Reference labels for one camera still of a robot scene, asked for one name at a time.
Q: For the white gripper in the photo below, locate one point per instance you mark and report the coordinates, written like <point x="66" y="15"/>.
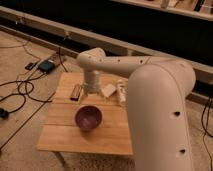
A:
<point x="91" y="84"/>

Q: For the purple ceramic bowl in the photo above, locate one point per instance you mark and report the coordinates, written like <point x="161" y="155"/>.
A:
<point x="88" y="118"/>

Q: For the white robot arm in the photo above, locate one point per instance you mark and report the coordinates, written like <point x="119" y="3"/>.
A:
<point x="156" y="91"/>

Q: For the white rectangular block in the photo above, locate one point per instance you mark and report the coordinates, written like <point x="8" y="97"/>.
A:
<point x="108" y="90"/>

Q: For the dark brown rectangular box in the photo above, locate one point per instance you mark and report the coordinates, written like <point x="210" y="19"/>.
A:
<point x="76" y="92"/>

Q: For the wooden table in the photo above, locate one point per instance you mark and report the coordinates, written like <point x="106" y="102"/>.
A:
<point x="61" y="134"/>

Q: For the white bottle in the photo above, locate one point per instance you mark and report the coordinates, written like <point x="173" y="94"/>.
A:
<point x="121" y="92"/>

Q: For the black power adapter box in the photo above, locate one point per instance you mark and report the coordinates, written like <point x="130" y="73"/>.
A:
<point x="46" y="66"/>

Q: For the small black device on floor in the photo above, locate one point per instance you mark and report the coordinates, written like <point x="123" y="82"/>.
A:
<point x="30" y="66"/>

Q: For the black plug on floor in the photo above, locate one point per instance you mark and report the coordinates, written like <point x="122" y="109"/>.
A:
<point x="4" y="114"/>

